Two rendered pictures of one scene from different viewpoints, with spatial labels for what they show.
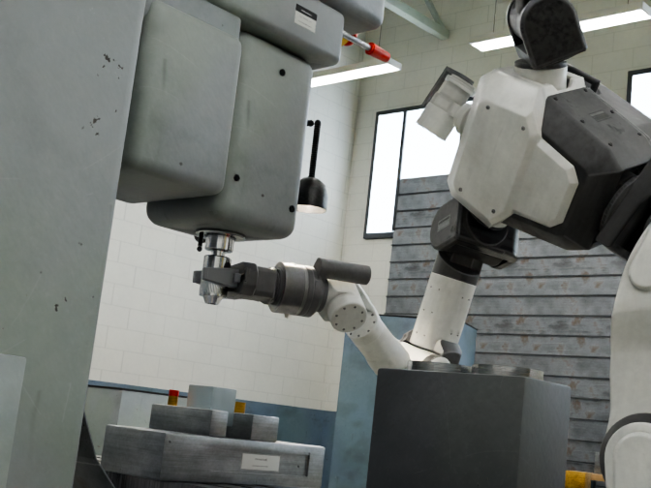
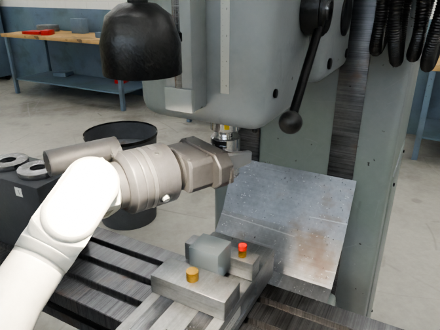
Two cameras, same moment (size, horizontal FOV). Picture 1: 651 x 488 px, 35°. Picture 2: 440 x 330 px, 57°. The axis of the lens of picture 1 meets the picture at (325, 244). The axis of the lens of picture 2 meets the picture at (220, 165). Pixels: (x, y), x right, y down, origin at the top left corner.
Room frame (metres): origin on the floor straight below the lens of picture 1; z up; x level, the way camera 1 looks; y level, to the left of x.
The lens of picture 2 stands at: (2.27, 0.01, 1.48)
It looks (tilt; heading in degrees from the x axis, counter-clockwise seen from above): 24 degrees down; 165
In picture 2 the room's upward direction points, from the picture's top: straight up
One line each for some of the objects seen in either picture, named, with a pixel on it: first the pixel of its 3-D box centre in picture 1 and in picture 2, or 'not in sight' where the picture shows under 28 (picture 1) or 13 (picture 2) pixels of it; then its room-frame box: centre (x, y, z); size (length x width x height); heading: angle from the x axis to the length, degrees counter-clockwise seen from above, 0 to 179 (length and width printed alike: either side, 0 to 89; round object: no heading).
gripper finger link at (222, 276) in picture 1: (221, 275); not in sight; (1.67, 0.16, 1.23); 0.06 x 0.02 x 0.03; 112
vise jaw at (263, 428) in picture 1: (233, 424); (194, 287); (1.71, 0.12, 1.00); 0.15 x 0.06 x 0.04; 47
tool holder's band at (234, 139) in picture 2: (217, 259); (225, 137); (1.69, 0.18, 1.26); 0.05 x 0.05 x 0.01
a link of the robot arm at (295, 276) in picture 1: (265, 287); (177, 170); (1.73, 0.09, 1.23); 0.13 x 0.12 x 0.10; 22
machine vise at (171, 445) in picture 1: (219, 444); (202, 293); (1.70, 0.13, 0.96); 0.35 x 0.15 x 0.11; 137
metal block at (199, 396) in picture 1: (210, 405); (210, 257); (1.67, 0.16, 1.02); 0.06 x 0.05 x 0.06; 47
